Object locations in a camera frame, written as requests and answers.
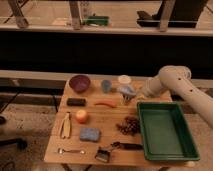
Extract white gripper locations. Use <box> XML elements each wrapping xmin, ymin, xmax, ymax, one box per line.
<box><xmin>134</xmin><ymin>78</ymin><xmax>159</xmax><ymax>99</ymax></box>

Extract grey-blue towel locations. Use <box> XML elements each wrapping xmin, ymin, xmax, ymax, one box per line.
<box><xmin>117</xmin><ymin>85</ymin><xmax>136</xmax><ymax>97</ymax></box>

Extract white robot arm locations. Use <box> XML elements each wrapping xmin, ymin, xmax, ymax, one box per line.
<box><xmin>136</xmin><ymin>65</ymin><xmax>213</xmax><ymax>129</ymax></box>

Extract purple bowl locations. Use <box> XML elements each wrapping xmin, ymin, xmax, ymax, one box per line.
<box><xmin>69</xmin><ymin>75</ymin><xmax>91</xmax><ymax>93</ymax></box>

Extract white cup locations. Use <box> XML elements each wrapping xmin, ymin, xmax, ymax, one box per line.
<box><xmin>118</xmin><ymin>75</ymin><xmax>131</xmax><ymax>84</ymax></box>

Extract orange carrot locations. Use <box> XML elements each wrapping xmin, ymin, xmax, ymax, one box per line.
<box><xmin>94</xmin><ymin>101</ymin><xmax>117</xmax><ymax>108</ymax></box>

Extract blue cup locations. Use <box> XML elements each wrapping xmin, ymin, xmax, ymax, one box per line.
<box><xmin>101</xmin><ymin>80</ymin><xmax>112</xmax><ymax>93</ymax></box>

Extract bunch of dark grapes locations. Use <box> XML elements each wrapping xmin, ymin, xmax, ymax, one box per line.
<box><xmin>116</xmin><ymin>116</ymin><xmax>140</xmax><ymax>136</ymax></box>

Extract green plastic tray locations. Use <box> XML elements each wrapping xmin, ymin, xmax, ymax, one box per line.
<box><xmin>137</xmin><ymin>102</ymin><xmax>200</xmax><ymax>161</ymax></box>

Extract black rectangular block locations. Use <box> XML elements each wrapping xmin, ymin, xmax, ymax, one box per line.
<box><xmin>67</xmin><ymin>98</ymin><xmax>86</xmax><ymax>106</ymax></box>

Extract yellow-red apple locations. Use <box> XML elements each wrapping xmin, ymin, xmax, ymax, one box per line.
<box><xmin>75</xmin><ymin>110</ymin><xmax>89</xmax><ymax>124</ymax></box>

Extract blue sponge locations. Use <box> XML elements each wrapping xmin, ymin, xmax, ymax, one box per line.
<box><xmin>80</xmin><ymin>128</ymin><xmax>100</xmax><ymax>142</ymax></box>

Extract black dish brush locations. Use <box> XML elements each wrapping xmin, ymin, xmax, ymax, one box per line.
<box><xmin>95</xmin><ymin>147</ymin><xmax>112</xmax><ymax>163</ymax></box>

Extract banana peel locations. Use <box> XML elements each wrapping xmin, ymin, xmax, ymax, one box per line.
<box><xmin>59</xmin><ymin>112</ymin><xmax>71</xmax><ymax>139</ymax></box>

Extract green object on shelf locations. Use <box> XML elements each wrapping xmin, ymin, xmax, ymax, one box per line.
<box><xmin>84</xmin><ymin>15</ymin><xmax>109</xmax><ymax>26</ymax></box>

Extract black-handled utensil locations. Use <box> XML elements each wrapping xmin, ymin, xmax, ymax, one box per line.
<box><xmin>111</xmin><ymin>142</ymin><xmax>143</xmax><ymax>150</ymax></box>

